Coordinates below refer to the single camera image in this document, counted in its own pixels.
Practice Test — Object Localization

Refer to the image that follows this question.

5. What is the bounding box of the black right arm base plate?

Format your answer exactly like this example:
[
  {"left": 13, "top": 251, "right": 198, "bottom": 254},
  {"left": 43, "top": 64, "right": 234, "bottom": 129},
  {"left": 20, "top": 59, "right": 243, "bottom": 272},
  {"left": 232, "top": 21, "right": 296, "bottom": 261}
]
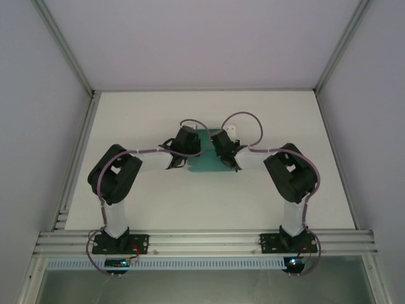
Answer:
[{"left": 259, "top": 232, "right": 318, "bottom": 255}]

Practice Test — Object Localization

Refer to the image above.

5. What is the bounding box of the aluminium mounting rail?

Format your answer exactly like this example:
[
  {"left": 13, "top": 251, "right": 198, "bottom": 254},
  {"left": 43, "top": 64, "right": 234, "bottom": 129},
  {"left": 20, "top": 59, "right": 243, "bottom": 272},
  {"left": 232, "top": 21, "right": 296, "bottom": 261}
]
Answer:
[{"left": 32, "top": 229, "right": 379, "bottom": 256}]

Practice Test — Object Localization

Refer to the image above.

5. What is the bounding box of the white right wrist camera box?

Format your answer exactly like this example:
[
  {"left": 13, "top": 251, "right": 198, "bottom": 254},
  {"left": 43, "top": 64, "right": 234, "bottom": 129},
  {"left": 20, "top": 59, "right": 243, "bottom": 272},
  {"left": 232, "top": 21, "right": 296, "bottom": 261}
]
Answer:
[{"left": 222, "top": 123, "right": 238, "bottom": 139}]

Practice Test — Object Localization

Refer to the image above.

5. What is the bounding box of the aluminium frame post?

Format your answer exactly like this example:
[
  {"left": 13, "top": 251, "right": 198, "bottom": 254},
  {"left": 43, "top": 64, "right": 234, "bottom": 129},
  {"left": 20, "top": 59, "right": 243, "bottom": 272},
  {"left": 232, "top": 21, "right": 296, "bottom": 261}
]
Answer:
[
  {"left": 314, "top": 0, "right": 371, "bottom": 93},
  {"left": 32, "top": 0, "right": 96, "bottom": 96}
]

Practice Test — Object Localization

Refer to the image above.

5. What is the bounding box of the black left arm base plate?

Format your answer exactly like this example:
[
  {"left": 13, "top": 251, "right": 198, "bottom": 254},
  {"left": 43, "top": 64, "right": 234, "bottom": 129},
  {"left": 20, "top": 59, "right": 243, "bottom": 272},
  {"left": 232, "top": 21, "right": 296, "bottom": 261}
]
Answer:
[{"left": 91, "top": 233, "right": 150, "bottom": 255}]

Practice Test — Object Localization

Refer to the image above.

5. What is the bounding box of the teal cloth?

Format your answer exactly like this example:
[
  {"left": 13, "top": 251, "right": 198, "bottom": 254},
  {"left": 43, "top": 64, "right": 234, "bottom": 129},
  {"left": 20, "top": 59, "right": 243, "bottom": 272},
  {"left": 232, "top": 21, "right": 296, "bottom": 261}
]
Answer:
[{"left": 186, "top": 127, "right": 237, "bottom": 175}]

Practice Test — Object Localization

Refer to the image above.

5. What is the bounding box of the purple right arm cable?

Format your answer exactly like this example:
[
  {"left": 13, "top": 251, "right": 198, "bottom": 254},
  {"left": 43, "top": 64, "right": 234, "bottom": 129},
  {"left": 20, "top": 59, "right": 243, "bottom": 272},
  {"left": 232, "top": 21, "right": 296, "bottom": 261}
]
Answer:
[{"left": 222, "top": 111, "right": 324, "bottom": 277}]

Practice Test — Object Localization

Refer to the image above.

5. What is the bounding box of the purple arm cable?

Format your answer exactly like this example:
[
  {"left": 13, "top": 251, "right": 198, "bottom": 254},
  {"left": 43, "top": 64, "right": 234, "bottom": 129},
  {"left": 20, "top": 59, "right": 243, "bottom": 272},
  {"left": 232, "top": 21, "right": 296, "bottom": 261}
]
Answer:
[
  {"left": 84, "top": 118, "right": 211, "bottom": 277},
  {"left": 222, "top": 111, "right": 324, "bottom": 277}
]

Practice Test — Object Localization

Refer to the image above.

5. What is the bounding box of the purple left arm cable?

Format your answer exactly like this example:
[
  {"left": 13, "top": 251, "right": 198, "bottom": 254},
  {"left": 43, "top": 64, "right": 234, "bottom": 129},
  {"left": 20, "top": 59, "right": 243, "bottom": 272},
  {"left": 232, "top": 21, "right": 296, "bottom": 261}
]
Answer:
[{"left": 84, "top": 118, "right": 211, "bottom": 277}]

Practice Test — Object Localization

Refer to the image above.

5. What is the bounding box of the aluminium side rail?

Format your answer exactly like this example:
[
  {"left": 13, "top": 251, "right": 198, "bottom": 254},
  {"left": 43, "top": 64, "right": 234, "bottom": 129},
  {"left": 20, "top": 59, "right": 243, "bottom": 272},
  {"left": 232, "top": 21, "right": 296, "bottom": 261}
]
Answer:
[{"left": 49, "top": 91, "right": 103, "bottom": 232}]

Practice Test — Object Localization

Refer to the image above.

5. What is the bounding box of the light blue slotted cable duct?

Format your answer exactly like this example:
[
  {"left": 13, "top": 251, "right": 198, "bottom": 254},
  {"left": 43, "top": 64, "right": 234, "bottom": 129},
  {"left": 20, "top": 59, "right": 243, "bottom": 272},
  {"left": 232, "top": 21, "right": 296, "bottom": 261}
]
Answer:
[{"left": 46, "top": 256, "right": 285, "bottom": 270}]

